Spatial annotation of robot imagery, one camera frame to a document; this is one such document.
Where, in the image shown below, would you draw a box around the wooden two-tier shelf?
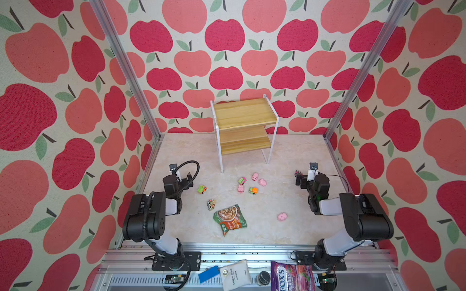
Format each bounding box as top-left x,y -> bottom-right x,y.
210,95 -> 280,173

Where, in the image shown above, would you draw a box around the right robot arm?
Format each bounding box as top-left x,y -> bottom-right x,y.
295,170 -> 394,270

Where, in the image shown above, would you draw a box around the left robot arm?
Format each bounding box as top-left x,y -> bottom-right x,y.
123,160 -> 201,271

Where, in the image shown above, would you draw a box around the green orange dump truck toy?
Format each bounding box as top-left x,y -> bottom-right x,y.
197,185 -> 207,194

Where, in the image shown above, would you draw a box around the green snack bag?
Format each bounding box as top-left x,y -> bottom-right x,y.
213,204 -> 248,236

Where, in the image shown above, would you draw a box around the green orange mixer truck toy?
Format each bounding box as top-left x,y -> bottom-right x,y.
248,187 -> 258,195

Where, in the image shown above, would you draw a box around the blue card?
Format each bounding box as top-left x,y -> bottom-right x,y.
199,266 -> 220,284

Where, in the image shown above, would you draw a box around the purple Fox's candy bag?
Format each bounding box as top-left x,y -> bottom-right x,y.
271,261 -> 316,291

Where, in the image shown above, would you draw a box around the round metal can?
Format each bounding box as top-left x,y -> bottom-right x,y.
256,271 -> 271,286

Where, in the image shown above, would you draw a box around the white paper packet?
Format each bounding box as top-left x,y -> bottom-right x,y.
220,259 -> 252,291

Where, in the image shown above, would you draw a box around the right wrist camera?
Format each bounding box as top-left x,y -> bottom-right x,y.
307,162 -> 319,181

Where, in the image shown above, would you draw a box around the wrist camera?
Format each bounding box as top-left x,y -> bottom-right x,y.
307,162 -> 319,181
169,164 -> 182,181

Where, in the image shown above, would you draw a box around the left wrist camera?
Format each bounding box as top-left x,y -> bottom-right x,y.
169,164 -> 182,181

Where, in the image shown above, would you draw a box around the left aluminium frame post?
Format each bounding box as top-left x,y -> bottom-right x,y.
90,0 -> 162,141

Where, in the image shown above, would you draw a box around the aluminium frame post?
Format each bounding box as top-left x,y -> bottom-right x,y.
90,0 -> 162,141
324,0 -> 413,145

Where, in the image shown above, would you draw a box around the right aluminium frame post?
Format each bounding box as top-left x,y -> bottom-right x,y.
324,0 -> 413,145

